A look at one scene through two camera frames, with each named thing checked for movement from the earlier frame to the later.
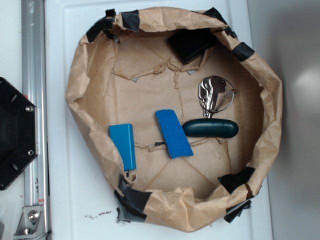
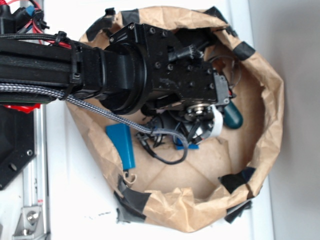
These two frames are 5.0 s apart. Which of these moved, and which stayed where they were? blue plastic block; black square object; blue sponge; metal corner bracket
Moved: blue sponge
Stayed: black square object; blue plastic block; metal corner bracket
